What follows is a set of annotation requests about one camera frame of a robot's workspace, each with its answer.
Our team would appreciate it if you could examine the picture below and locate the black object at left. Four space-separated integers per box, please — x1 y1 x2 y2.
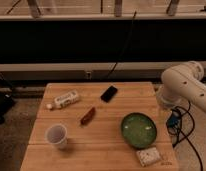
0 73 16 124

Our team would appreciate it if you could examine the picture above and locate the black floor cable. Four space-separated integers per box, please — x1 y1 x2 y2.
169 99 204 171

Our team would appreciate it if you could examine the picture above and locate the white speckled sponge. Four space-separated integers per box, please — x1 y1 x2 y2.
136 147 161 167

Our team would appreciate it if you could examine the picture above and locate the black rectangular eraser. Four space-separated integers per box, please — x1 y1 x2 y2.
100 86 118 103

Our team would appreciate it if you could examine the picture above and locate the white plastic bottle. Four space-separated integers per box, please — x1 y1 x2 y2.
46 90 80 110

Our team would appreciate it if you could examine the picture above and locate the blue box on floor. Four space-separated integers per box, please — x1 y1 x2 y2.
166 111 181 128

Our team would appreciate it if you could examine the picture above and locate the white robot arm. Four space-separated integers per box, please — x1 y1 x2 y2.
156 61 206 113

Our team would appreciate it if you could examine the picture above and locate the brown red marker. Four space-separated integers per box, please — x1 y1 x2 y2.
80 107 96 125

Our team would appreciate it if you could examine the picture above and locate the green round plate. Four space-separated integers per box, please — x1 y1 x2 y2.
121 113 157 149

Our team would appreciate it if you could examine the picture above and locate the black hanging cable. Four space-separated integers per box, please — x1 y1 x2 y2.
103 10 138 80

